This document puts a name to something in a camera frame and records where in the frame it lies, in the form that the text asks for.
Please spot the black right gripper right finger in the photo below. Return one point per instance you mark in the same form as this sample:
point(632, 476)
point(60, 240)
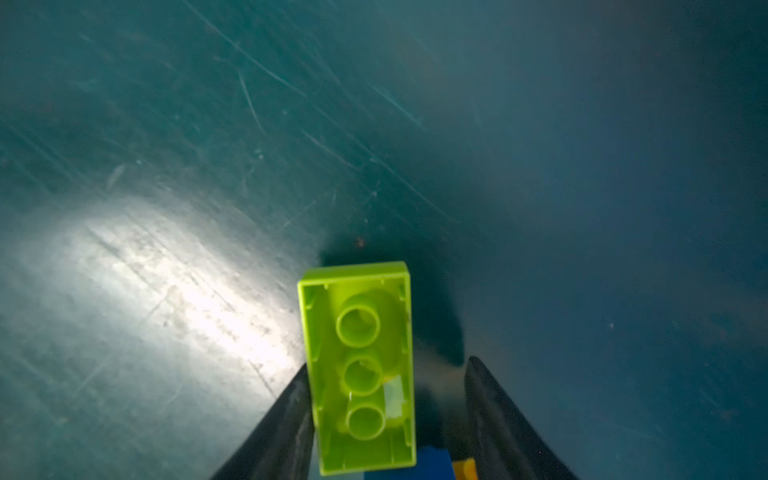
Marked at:
point(504, 443)

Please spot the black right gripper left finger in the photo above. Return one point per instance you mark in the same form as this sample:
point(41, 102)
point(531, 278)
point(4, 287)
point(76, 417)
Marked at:
point(281, 445)

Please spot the green long lego brick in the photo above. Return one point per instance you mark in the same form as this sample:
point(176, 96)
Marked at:
point(357, 328)

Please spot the blue long lego brick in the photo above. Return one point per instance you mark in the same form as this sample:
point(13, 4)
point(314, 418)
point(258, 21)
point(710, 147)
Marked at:
point(432, 464)

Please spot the yellow square lego brick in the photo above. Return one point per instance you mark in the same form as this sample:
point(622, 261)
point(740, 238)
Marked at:
point(465, 469)

